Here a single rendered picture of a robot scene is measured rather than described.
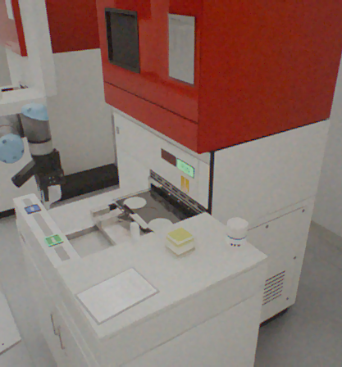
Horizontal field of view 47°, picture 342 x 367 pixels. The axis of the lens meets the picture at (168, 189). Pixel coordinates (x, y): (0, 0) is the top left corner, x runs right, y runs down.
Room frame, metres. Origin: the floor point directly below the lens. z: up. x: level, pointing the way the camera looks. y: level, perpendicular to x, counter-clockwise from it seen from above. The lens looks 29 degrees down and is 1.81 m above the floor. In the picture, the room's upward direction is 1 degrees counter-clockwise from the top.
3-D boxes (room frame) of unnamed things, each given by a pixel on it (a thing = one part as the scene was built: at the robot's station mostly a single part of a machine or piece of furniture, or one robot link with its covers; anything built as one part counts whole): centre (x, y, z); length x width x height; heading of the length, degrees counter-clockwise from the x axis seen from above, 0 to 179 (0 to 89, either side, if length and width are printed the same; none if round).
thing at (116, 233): (1.35, 0.22, 0.87); 0.36 x 0.08 x 0.03; 33
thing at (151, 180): (1.54, -0.02, 0.89); 0.44 x 0.02 x 0.10; 33
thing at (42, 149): (1.18, 0.41, 1.33); 0.08 x 0.08 x 0.05
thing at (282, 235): (1.88, -0.23, 0.41); 0.82 x 0.71 x 0.82; 33
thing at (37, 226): (1.27, 0.49, 0.89); 0.55 x 0.09 x 0.14; 33
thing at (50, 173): (1.18, 0.40, 1.25); 0.09 x 0.08 x 0.12; 123
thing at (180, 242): (1.10, -0.04, 1.00); 0.07 x 0.07 x 0.07; 37
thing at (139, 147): (1.70, 0.06, 1.02); 0.82 x 0.03 x 0.40; 33
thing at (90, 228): (1.48, 0.26, 0.84); 0.50 x 0.02 x 0.03; 123
